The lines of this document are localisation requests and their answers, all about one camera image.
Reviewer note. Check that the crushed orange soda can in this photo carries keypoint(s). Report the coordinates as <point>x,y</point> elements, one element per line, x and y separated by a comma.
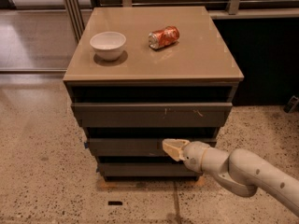
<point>163,38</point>

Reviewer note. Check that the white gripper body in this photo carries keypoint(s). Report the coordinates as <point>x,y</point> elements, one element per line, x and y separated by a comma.
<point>192,155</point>

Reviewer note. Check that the white ceramic bowl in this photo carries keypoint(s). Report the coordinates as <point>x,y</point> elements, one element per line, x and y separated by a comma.
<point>108,45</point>

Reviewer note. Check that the blue tape piece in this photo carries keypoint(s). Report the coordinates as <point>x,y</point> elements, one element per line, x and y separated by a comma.
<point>86,145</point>

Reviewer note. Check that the grey top drawer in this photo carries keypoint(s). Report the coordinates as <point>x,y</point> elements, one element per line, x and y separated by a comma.
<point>169,115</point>

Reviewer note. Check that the grey three-drawer cabinet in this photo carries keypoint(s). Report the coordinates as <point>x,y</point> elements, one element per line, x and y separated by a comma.
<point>198,68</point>

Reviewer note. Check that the grey drawer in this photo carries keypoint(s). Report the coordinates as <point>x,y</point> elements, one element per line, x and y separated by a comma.
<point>144,169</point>
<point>169,115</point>
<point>140,147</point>

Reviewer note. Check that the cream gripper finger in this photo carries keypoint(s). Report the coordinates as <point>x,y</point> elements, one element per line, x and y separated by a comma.
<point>175,148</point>

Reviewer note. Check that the grey bottom drawer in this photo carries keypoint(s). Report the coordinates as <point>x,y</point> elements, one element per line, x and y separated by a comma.
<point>144,169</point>

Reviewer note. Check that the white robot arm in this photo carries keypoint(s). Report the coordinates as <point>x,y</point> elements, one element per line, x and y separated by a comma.
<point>240,171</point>

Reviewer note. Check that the small dark floor device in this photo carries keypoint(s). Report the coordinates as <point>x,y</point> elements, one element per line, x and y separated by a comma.
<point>291,105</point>

